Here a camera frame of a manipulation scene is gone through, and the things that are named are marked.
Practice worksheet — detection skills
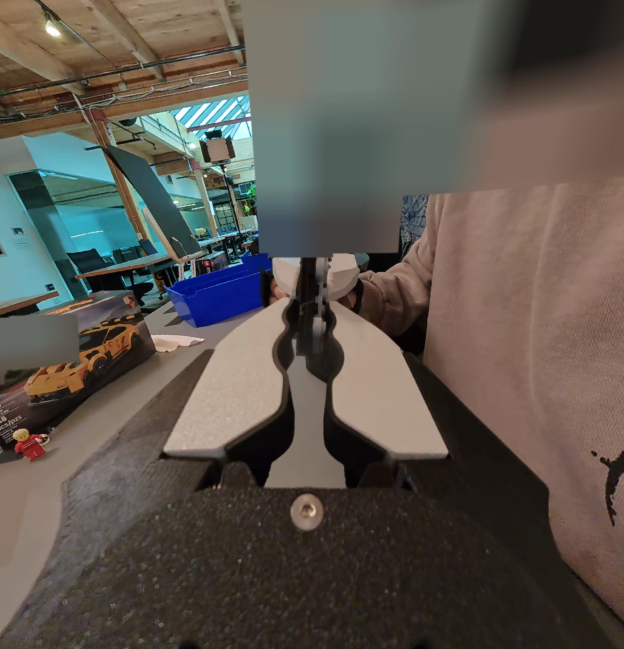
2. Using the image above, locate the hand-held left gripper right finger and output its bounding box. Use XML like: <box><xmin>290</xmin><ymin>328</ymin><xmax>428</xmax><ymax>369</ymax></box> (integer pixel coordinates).
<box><xmin>322</xmin><ymin>302</ymin><xmax>449</xmax><ymax>486</ymax></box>

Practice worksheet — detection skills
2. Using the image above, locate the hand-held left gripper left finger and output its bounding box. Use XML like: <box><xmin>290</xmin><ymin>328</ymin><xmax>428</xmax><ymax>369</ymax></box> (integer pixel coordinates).
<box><xmin>163</xmin><ymin>298</ymin><xmax>296</xmax><ymax>486</ymax></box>

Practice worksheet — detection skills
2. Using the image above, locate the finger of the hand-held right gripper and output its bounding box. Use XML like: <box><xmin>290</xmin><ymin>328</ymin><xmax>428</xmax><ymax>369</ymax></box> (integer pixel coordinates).
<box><xmin>324</xmin><ymin>253</ymin><xmax>361</xmax><ymax>303</ymax></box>
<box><xmin>271</xmin><ymin>257</ymin><xmax>301</xmax><ymax>299</ymax></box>

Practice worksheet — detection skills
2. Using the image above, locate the black brick chassis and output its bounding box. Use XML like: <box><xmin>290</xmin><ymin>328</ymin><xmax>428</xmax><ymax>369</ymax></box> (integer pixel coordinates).
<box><xmin>294</xmin><ymin>259</ymin><xmax>329</xmax><ymax>357</ymax></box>

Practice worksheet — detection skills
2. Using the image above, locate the person's right forearm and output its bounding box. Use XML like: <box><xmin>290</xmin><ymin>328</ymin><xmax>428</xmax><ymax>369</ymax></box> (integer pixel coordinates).
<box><xmin>360</xmin><ymin>238</ymin><xmax>435</xmax><ymax>338</ymax></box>

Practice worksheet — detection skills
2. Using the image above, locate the wood-edged office desk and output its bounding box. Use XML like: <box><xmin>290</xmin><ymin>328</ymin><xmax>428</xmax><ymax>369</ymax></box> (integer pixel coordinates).
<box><xmin>75</xmin><ymin>252</ymin><xmax>177</xmax><ymax>301</ymax></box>
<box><xmin>0</xmin><ymin>290</ymin><xmax>60</xmax><ymax>318</ymax></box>

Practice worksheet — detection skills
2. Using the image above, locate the crumpled white paper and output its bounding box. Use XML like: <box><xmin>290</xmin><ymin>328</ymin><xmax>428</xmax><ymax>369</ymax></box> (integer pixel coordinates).
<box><xmin>151</xmin><ymin>334</ymin><xmax>206</xmax><ymax>354</ymax></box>

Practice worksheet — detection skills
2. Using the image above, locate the grey quilted cloth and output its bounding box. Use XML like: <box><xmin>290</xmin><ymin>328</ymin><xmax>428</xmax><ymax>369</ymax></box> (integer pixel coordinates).
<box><xmin>400</xmin><ymin>194</ymin><xmax>430</xmax><ymax>260</ymax></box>

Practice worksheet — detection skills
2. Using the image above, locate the black toy car box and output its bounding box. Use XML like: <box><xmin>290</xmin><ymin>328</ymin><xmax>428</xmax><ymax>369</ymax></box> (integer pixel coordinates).
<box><xmin>0</xmin><ymin>290</ymin><xmax>157</xmax><ymax>447</ymax></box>

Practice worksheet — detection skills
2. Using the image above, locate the studio light on stand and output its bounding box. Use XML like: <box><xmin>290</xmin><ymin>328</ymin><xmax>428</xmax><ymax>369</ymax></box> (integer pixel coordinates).
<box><xmin>199</xmin><ymin>129</ymin><xmax>243</xmax><ymax>264</ymax></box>

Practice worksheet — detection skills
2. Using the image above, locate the leaning dark board stand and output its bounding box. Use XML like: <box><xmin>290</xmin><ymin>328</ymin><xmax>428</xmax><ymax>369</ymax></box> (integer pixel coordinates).
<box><xmin>103</xmin><ymin>145</ymin><xmax>204</xmax><ymax>265</ymax></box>

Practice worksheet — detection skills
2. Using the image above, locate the black office chair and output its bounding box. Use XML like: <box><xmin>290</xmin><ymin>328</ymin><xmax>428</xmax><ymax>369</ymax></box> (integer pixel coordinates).
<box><xmin>66</xmin><ymin>248</ymin><xmax>155</xmax><ymax>306</ymax></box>

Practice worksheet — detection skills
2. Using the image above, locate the red toy minifigure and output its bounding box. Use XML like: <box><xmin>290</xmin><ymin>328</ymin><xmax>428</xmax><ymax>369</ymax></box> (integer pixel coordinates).
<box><xmin>13</xmin><ymin>428</ymin><xmax>49</xmax><ymax>462</ymax></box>

